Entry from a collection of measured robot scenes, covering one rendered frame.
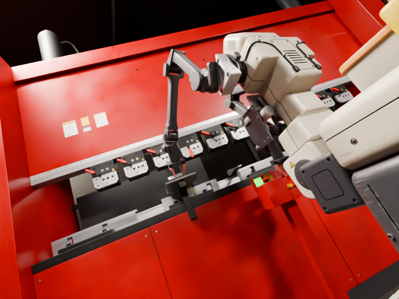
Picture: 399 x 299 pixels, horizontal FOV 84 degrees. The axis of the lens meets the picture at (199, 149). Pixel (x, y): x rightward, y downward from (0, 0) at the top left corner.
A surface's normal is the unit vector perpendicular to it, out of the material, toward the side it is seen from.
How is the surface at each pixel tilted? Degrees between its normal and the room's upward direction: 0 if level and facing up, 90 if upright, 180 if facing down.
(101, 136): 90
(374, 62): 92
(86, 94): 90
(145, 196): 90
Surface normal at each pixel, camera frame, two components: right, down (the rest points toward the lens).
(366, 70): -0.85, 0.26
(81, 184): 0.31, -0.44
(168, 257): 0.10, -0.38
